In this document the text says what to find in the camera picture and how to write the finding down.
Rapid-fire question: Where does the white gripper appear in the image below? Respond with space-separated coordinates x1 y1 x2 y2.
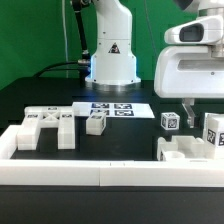
154 46 224 128

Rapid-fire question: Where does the white chair seat part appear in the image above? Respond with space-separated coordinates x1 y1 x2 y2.
157 135 205 161

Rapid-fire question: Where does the white base tag sheet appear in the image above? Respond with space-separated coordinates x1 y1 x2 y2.
72 102 155 119

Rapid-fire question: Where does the small white tagged cube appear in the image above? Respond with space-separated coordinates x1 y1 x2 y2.
161 112 180 130

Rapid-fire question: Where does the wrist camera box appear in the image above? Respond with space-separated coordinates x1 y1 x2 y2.
164 15 224 45

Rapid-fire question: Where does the white obstacle fence wall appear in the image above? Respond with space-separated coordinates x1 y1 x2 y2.
0 125 224 187

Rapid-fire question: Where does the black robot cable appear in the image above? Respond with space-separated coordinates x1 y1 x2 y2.
32 9 92 78

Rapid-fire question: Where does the white chair back part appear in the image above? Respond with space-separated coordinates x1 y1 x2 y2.
17 106 75 150

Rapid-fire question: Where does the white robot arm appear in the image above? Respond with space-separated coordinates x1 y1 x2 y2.
71 0 224 126

